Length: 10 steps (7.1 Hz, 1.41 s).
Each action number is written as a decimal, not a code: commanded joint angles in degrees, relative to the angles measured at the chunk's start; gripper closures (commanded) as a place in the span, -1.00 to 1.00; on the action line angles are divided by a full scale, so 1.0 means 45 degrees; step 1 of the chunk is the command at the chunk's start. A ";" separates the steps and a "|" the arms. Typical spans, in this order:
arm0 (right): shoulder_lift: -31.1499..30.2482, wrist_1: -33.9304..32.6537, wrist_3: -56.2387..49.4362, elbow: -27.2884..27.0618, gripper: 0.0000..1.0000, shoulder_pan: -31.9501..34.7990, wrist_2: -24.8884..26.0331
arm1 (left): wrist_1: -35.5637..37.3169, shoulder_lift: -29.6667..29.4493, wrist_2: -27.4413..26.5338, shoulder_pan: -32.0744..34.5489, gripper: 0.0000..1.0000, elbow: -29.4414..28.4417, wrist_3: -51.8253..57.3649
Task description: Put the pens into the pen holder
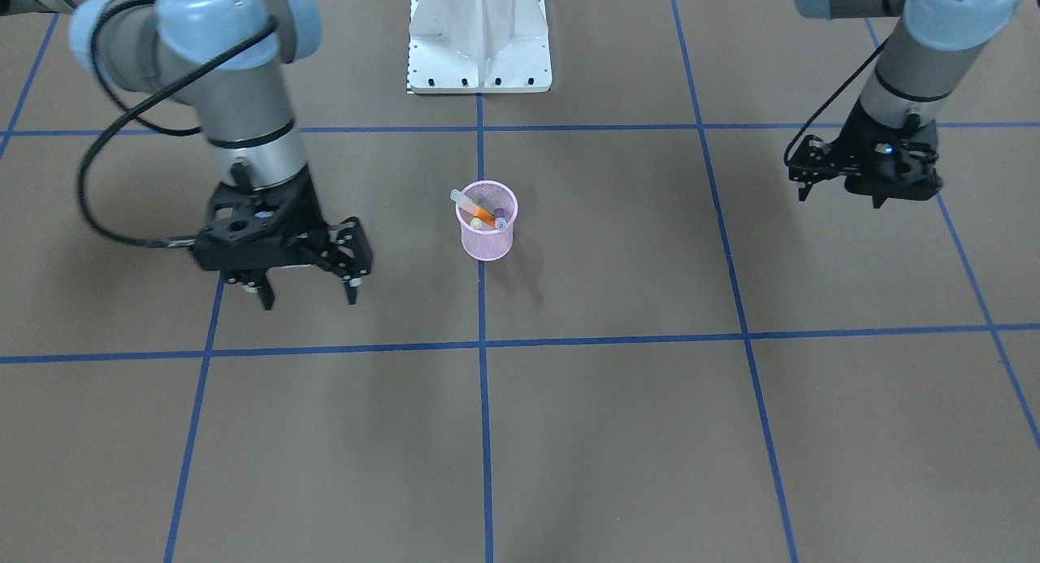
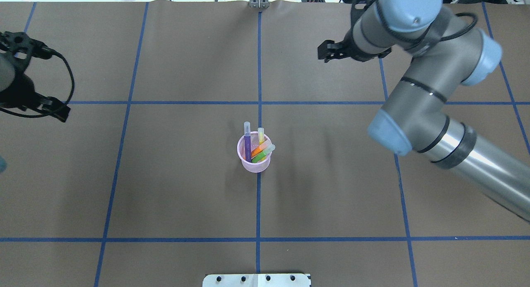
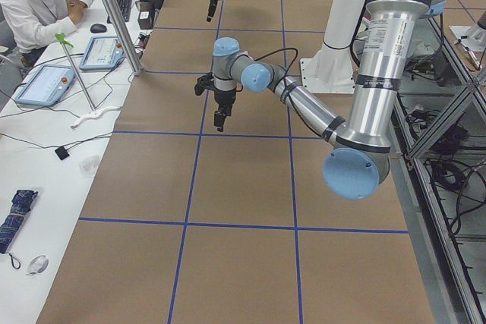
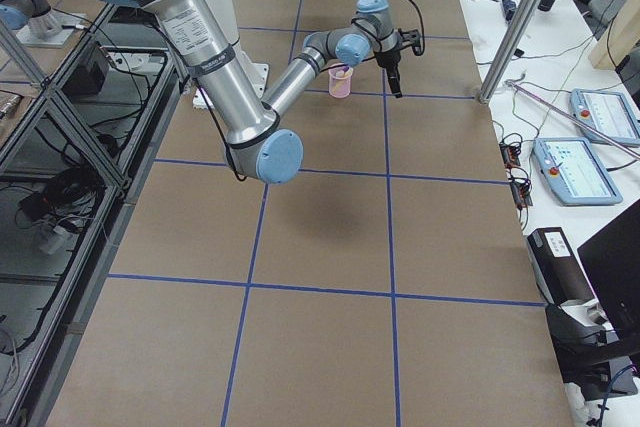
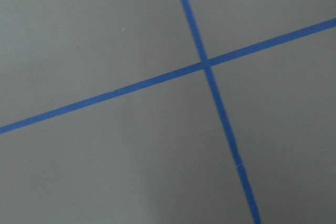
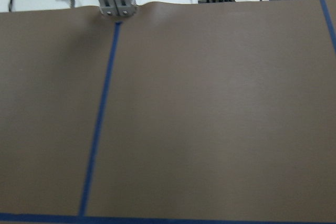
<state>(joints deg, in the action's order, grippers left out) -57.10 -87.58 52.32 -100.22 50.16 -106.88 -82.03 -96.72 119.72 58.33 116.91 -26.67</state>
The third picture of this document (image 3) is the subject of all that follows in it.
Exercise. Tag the black keyboard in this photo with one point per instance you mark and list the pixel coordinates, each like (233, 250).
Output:
(125, 8)

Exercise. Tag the teach pendant tablet far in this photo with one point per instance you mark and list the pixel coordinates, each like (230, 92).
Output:
(102, 53)

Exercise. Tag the teach pendant tablet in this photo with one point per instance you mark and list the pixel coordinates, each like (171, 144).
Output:
(102, 53)
(47, 86)

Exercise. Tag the black computer mouse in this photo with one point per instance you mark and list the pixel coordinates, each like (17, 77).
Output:
(98, 28)

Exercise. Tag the metal rod stand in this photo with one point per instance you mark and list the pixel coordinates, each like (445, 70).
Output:
(94, 113)

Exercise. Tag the person in white hoodie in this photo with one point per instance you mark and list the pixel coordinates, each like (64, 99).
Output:
(38, 1)

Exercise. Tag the teach pendant tablet near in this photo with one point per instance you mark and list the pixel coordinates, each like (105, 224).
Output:
(47, 86)

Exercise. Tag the folded blue umbrella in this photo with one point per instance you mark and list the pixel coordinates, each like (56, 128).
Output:
(20, 205)

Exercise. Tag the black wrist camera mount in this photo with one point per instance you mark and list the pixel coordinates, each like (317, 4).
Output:
(204, 82)

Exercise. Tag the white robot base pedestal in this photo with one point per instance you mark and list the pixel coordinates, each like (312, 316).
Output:
(331, 68)

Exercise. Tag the aluminium frame post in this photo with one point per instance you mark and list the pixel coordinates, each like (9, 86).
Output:
(123, 35)

